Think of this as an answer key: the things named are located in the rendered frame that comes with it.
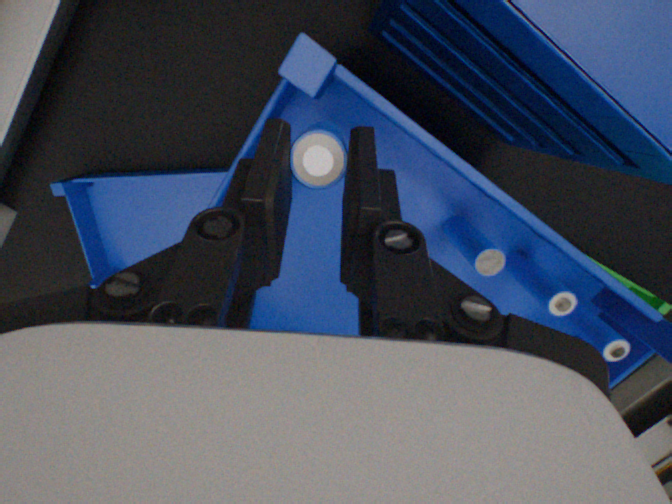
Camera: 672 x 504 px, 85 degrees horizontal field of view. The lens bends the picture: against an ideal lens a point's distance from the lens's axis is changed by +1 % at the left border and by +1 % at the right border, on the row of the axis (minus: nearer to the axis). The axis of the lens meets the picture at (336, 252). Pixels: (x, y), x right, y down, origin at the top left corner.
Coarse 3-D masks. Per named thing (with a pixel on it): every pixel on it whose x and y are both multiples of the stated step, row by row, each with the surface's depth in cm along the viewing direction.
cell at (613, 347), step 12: (576, 312) 27; (588, 312) 26; (576, 324) 26; (588, 324) 25; (600, 324) 25; (588, 336) 25; (600, 336) 24; (612, 336) 24; (600, 348) 24; (612, 348) 24; (624, 348) 23; (612, 360) 24
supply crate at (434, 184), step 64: (320, 64) 16; (256, 128) 20; (384, 128) 24; (320, 192) 26; (448, 192) 26; (320, 256) 28; (448, 256) 28; (576, 256) 22; (256, 320) 30; (320, 320) 30; (640, 320) 25
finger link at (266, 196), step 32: (288, 128) 11; (256, 160) 9; (288, 160) 11; (256, 192) 8; (288, 192) 12; (256, 224) 9; (160, 256) 8; (256, 256) 9; (128, 288) 7; (256, 288) 9; (128, 320) 7
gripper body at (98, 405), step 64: (0, 384) 5; (64, 384) 5; (128, 384) 5; (192, 384) 5; (256, 384) 5; (320, 384) 5; (384, 384) 5; (448, 384) 5; (512, 384) 5; (576, 384) 5; (0, 448) 4; (64, 448) 4; (128, 448) 4; (192, 448) 4; (256, 448) 4; (320, 448) 4; (384, 448) 4; (448, 448) 4; (512, 448) 5; (576, 448) 5; (640, 448) 5
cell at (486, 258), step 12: (456, 216) 26; (444, 228) 27; (456, 228) 25; (468, 228) 24; (456, 240) 24; (468, 240) 23; (480, 240) 22; (468, 252) 22; (480, 252) 21; (492, 252) 21; (480, 264) 21; (492, 264) 21; (504, 264) 21
